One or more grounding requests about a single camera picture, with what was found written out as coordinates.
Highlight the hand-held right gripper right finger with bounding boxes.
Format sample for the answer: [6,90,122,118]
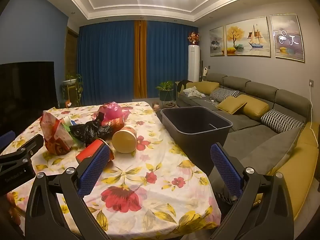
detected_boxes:
[210,142,294,240]

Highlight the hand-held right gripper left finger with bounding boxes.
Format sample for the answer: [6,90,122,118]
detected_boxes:
[25,144,112,240]

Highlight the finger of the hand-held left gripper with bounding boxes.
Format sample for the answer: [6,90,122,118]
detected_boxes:
[0,134,44,172]
[0,130,16,152]

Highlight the red snack bag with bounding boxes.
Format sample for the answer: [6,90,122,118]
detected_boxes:
[39,111,75,155]

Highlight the dark grey plastic bin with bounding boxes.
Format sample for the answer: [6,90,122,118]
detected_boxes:
[160,106,233,178]

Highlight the black plastic bag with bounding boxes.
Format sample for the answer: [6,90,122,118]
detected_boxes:
[69,112,113,147]

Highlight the paper noodle cup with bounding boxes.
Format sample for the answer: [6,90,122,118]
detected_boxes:
[112,124,137,154]

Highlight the red cylindrical can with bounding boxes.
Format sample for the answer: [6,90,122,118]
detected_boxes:
[101,117,125,130]

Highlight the pink plastic bag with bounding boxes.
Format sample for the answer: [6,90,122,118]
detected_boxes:
[96,102,130,123]

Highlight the grey sectional sofa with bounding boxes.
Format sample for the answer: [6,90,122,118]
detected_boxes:
[175,73,320,220]

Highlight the large grey pillow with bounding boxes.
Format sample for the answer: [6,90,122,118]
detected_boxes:
[209,126,304,177]

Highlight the black television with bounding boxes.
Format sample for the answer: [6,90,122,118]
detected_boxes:
[0,61,55,137]

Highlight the yellow square pillow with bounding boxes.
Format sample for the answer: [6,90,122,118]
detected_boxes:
[215,95,248,115]

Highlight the yellow bolster cushion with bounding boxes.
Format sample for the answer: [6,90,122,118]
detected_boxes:
[184,81,220,95]
[241,95,270,120]

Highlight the black white patterned pillow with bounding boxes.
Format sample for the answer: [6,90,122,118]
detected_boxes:
[260,109,305,134]
[209,87,240,103]

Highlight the trailing plant on stand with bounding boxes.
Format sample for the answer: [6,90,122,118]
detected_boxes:
[61,72,84,107]

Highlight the white clothes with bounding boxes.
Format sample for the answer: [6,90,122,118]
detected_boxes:
[184,86,207,98]

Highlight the black cloth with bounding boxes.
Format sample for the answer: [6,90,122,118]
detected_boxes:
[175,79,193,93]

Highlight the potted plant in dark pot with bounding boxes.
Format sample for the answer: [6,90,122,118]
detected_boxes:
[155,81,175,107]

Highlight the white handheld vacuum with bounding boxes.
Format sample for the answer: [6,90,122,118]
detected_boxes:
[200,60,208,82]

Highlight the wooden door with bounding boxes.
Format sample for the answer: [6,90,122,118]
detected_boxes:
[64,27,80,87]

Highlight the blue curtain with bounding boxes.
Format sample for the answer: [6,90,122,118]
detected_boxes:
[79,20,137,107]
[146,21,199,98]

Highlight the white standing air conditioner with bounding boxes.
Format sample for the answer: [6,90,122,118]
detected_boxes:
[187,45,201,82]

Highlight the orange curtain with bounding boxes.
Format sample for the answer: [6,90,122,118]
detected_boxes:
[133,20,148,99]

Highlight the small landscape painting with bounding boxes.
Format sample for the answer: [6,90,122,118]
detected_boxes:
[209,26,225,57]

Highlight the large sailboat painting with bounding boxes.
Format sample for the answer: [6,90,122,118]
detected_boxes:
[226,16,272,56]

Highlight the artificial flower bouquet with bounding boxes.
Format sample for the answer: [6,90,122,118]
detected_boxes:
[187,31,200,46]

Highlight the purple framed painting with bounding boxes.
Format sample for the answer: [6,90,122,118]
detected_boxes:
[270,14,305,63]

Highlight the white wall cable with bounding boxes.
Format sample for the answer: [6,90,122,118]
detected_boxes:
[306,84,320,132]

